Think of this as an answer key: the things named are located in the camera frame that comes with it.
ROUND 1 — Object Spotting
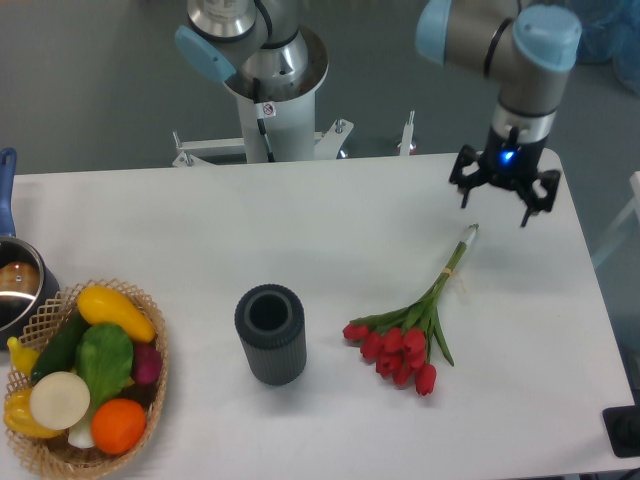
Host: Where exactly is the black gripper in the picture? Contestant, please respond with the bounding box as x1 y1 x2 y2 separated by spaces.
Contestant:
449 127 561 228

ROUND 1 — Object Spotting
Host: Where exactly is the red tulip bouquet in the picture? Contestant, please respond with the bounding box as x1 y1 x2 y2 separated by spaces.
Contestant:
342 224 479 396

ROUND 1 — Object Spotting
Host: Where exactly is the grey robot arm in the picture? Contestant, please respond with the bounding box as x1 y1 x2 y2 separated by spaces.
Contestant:
174 1 582 216

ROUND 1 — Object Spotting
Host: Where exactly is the blue plastic bag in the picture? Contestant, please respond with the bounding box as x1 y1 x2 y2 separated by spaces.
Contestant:
567 1 639 96

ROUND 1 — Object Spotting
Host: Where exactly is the black device at edge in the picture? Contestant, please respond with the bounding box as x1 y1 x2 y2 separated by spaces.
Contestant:
602 405 640 458

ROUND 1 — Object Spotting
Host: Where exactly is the dark grey ribbed vase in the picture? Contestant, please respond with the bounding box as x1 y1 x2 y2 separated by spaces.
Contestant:
234 284 307 386

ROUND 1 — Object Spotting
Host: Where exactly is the purple radish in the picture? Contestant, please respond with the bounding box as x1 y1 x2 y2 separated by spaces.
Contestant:
131 343 163 385

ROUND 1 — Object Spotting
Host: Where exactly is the yellow squash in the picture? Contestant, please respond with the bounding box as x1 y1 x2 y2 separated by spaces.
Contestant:
76 285 156 343

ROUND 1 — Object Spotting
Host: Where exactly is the green lettuce leaf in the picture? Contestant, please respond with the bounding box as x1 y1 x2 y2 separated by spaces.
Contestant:
75 323 134 413

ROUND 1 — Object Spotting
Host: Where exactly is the woven wicker basket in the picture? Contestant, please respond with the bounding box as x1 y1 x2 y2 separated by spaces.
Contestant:
1 279 169 479

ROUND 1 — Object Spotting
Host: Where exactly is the orange fruit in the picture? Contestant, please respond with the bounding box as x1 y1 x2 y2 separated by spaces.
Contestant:
91 398 146 455

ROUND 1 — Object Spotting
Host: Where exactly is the dark green cucumber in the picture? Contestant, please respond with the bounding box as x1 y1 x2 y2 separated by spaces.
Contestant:
30 311 89 384

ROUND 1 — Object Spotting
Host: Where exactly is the white onion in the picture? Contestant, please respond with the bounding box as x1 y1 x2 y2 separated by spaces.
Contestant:
29 371 90 430

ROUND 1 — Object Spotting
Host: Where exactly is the yellow bell pepper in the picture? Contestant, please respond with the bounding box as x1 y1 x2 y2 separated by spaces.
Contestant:
3 388 64 439

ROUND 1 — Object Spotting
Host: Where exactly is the white frame at right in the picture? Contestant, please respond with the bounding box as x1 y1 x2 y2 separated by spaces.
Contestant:
591 171 639 269

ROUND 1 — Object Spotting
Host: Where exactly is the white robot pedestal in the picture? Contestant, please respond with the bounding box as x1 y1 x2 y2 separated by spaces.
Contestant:
172 90 354 167

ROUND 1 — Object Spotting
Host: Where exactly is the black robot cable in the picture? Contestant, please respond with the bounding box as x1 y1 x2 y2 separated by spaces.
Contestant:
251 77 276 163

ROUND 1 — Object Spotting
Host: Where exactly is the blue handled saucepan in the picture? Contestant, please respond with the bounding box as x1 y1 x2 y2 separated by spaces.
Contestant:
1 148 59 351

